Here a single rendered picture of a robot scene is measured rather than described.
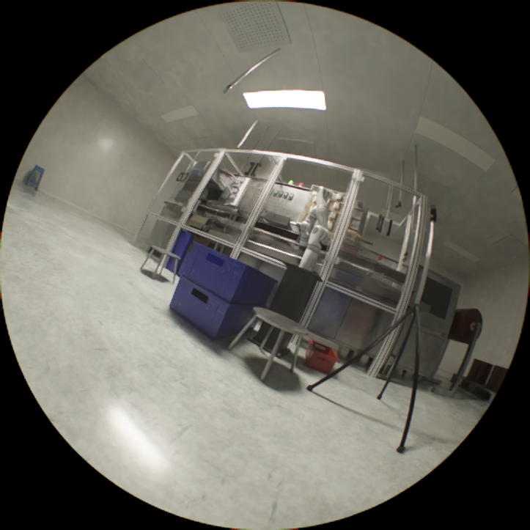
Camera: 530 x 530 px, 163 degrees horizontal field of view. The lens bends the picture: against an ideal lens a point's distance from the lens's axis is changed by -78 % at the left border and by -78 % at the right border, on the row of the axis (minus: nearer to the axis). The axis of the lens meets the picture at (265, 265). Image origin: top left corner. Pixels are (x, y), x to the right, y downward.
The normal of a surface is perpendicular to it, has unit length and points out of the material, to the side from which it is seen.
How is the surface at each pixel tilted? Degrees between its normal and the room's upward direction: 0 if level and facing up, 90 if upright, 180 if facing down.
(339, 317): 90
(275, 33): 180
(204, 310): 90
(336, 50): 180
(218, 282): 90
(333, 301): 90
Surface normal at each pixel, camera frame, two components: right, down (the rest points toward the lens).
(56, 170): 0.86, 0.36
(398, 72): -0.40, 0.91
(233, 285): -0.31, -0.21
